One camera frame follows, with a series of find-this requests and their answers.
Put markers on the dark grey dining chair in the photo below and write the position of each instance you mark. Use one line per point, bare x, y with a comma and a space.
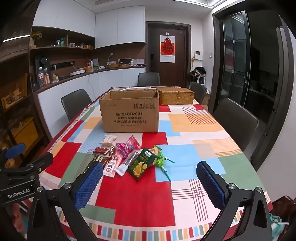
149, 78
198, 91
235, 122
76, 102

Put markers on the dark brown snack packet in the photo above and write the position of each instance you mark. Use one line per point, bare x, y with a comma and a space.
99, 160

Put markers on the colourful checked tablecloth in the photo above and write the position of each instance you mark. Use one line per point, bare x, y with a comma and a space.
143, 197

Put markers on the dark brown door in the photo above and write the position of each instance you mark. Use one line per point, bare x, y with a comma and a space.
179, 71

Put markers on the white plastic basket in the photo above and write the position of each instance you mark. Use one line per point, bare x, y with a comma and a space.
136, 88

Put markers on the red gold candy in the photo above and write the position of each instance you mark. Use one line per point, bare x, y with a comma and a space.
100, 150
112, 151

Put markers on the brown cardboard box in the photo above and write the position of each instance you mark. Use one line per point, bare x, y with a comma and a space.
129, 115

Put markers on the red and white door poster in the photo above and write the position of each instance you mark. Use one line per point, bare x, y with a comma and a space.
167, 48

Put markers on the white snack packet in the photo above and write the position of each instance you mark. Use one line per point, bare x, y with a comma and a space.
107, 140

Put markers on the shallow wicker tray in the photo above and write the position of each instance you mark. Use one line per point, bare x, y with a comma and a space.
113, 65

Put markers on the clear bottle orange label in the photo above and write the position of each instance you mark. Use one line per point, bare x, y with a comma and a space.
47, 78

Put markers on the pink white flat packet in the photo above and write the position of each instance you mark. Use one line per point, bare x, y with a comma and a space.
112, 167

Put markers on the small yellow orange item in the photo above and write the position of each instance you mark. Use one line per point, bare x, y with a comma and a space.
88, 68

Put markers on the small yellow green packet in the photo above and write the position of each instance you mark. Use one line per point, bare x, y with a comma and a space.
158, 150

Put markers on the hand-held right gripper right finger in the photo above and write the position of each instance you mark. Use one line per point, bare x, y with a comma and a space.
211, 187

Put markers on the clear bottle red label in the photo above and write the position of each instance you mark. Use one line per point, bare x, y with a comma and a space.
41, 78

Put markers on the white desk lamp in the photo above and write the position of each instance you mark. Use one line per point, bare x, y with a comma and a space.
111, 58

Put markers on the pile of dark clothes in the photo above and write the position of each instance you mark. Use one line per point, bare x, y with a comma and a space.
198, 71

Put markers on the black coffee machine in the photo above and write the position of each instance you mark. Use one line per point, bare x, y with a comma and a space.
42, 61

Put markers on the flat white appliance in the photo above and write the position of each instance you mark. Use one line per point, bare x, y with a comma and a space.
77, 72

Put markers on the pink blue candy packet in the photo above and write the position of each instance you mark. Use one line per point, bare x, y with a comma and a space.
123, 149

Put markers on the white desk calendar card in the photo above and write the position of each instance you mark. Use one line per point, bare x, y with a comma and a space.
138, 61

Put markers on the pink netted candy packet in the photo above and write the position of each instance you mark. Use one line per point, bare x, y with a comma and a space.
134, 141

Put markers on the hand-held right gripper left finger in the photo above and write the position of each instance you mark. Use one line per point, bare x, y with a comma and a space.
89, 183

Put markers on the teal sneaker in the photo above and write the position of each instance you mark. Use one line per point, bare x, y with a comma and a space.
278, 223

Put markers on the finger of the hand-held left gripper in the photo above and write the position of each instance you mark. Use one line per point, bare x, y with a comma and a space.
15, 149
42, 161

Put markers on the dark glass sliding door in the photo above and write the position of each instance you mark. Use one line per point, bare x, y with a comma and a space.
235, 62

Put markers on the yellow hanging ornament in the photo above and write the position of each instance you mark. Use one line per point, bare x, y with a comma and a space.
192, 60

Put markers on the dark green chips bag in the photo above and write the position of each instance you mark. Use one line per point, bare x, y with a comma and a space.
141, 164

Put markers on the white wall intercom panel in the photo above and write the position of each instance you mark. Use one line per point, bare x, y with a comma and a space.
198, 55

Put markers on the yellow storage box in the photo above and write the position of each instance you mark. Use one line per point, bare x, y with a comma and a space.
25, 135

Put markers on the green white carton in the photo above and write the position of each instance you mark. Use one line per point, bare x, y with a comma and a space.
95, 64

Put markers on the woven wicker basket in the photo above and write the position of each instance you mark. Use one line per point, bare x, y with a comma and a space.
175, 97

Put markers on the yellow flower bunch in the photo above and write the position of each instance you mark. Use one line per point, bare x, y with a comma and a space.
36, 35

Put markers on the black picture frame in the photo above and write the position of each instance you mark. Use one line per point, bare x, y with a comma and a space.
124, 62

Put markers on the silver white tube packet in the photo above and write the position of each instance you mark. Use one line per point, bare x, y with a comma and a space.
126, 165

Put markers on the small white stool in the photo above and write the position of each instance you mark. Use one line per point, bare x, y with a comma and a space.
201, 80

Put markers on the green lollipop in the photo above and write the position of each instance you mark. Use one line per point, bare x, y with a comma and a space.
160, 165
160, 160

